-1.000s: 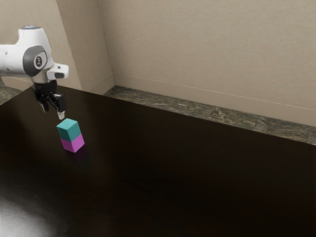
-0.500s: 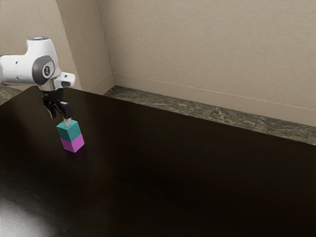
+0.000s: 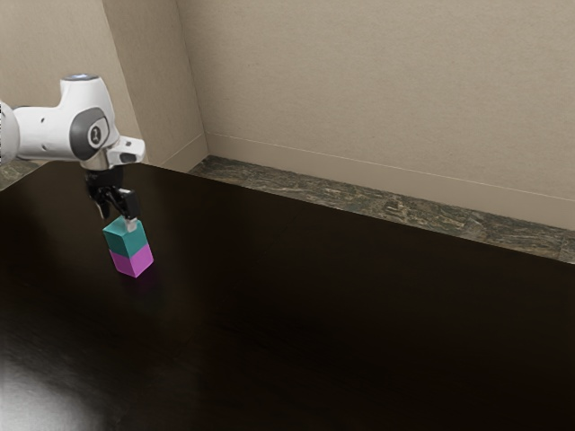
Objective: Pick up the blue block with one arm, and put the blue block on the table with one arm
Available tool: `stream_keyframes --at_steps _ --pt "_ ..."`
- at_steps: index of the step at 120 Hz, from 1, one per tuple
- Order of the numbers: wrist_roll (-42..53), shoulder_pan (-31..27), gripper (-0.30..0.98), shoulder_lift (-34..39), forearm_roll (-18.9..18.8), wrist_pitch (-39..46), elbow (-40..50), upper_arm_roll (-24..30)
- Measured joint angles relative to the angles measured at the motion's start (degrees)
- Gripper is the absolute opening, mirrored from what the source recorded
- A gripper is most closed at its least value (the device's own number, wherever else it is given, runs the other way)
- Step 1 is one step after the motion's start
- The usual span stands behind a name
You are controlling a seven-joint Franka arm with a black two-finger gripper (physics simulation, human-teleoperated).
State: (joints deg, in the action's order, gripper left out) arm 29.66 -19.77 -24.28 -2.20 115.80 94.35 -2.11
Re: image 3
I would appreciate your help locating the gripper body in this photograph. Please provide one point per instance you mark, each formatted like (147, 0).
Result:
(104, 183)

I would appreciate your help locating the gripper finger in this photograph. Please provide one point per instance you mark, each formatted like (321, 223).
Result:
(103, 208)
(130, 210)

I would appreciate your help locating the teal block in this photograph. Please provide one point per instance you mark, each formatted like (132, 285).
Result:
(125, 237)

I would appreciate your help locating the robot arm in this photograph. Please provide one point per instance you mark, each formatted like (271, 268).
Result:
(49, 130)

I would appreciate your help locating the magenta block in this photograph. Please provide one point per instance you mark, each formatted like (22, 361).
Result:
(133, 261)

